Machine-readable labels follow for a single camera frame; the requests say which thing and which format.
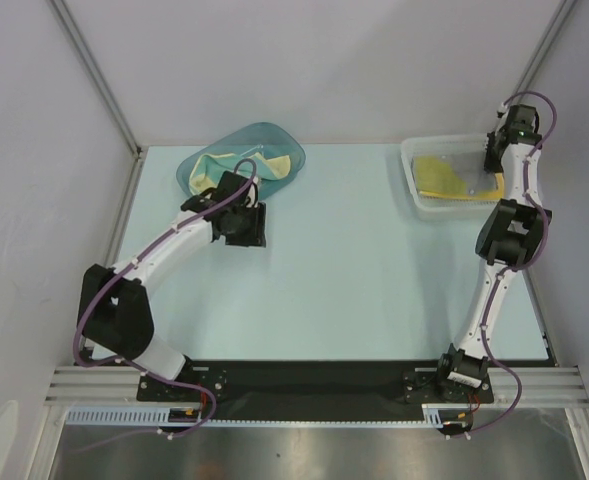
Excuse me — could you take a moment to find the aluminium frame post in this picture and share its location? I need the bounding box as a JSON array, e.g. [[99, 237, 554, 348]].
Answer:
[[493, 0, 580, 136], [43, 0, 143, 156]]

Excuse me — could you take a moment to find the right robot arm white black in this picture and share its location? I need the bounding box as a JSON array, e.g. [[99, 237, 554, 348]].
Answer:
[[434, 104, 552, 402]]

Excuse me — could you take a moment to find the teal transparent plastic bin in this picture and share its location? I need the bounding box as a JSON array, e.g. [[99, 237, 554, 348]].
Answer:
[[176, 122, 306, 201]]

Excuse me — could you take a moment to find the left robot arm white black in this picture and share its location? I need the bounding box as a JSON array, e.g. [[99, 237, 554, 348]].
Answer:
[[74, 171, 266, 400]]

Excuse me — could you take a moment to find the grey towel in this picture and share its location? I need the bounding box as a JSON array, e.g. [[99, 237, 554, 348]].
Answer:
[[411, 152, 505, 201]]

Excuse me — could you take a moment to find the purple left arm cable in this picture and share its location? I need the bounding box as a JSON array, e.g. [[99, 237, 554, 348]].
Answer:
[[71, 159, 260, 451]]

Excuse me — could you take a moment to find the yellow chick face towel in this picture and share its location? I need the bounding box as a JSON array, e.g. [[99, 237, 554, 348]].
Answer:
[[416, 174, 505, 201]]

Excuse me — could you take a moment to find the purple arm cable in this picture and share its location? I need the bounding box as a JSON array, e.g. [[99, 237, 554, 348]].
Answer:
[[71, 159, 260, 451], [443, 90, 560, 444]]

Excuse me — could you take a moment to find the left aluminium frame post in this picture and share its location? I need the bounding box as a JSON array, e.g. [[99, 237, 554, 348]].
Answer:
[[43, 0, 143, 156]]

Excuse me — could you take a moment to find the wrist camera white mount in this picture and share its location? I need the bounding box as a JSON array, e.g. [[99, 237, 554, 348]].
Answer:
[[242, 178, 260, 208], [496, 103, 508, 119]]

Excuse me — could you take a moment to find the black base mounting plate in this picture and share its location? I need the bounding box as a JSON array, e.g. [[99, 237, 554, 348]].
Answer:
[[136, 360, 494, 422]]

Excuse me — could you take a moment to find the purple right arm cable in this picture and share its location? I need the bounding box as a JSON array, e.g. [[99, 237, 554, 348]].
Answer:
[[443, 90, 560, 444]]

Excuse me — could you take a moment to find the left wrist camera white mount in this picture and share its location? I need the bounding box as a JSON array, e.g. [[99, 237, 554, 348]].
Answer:
[[242, 178, 260, 208]]

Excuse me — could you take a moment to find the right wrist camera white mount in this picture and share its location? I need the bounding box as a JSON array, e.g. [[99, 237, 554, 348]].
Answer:
[[496, 103, 508, 119]]

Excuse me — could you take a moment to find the white perforated plastic basket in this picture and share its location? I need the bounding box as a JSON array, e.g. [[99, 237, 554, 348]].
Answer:
[[399, 132, 545, 224]]

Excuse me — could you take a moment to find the teal and yellow towel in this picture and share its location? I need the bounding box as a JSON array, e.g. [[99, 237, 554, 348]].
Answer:
[[185, 152, 297, 200]]

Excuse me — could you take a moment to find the right aluminium frame post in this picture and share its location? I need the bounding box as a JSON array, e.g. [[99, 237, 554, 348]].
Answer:
[[493, 0, 580, 136]]

